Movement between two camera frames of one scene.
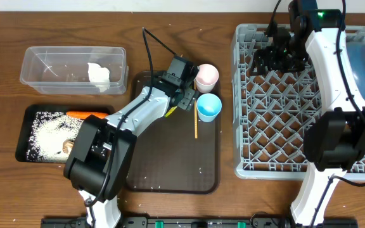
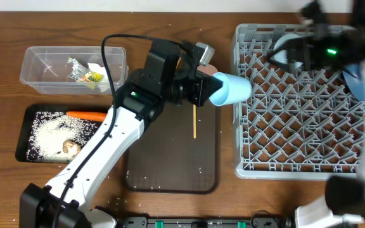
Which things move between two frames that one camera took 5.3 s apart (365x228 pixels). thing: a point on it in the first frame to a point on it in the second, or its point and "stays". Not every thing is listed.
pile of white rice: x=49 y=130 stays
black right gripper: x=272 y=63 to x=308 y=47
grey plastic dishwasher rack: x=272 y=111 stays
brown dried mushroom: x=67 y=144 stays
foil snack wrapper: x=170 y=111 to x=81 y=74
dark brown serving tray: x=166 y=158 stays
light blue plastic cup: x=208 y=107 to x=234 y=90
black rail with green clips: x=199 y=222 stays
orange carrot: x=83 y=114 stays
